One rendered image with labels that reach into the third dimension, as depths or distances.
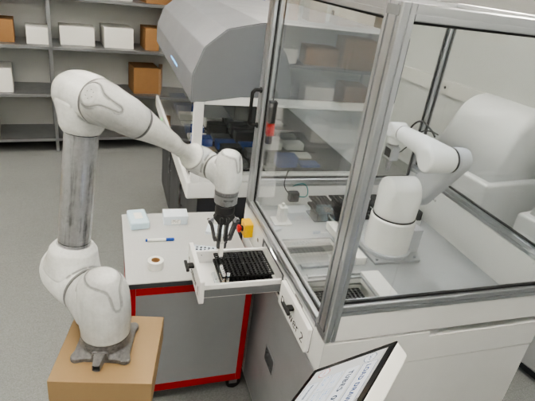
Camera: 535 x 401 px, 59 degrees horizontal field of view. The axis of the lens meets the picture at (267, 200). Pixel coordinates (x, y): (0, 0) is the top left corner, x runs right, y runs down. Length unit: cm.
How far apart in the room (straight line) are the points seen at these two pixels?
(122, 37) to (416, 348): 440
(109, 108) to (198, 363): 152
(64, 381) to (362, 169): 106
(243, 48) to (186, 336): 145
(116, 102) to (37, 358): 191
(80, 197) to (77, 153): 14
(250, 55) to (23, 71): 370
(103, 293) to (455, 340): 126
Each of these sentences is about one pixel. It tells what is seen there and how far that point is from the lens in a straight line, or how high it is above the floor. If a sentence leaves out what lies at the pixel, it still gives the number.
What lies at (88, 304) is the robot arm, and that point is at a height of 107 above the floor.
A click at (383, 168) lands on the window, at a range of 136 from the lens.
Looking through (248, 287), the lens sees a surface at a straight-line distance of 193.
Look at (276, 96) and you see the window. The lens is 203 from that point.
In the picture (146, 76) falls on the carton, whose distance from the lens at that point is 550.
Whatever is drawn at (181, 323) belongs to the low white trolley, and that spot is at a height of 51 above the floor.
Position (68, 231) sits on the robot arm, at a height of 121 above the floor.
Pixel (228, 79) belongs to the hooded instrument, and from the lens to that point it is 251.
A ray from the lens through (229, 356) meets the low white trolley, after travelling 251.
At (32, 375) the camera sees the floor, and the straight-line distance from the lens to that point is 286.
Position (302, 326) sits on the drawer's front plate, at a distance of 173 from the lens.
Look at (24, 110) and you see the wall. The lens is 595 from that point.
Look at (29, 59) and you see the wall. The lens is 581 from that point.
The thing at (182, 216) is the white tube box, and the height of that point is 81.
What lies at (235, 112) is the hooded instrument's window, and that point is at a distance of 259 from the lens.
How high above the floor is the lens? 202
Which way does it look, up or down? 26 degrees down
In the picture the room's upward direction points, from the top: 8 degrees clockwise
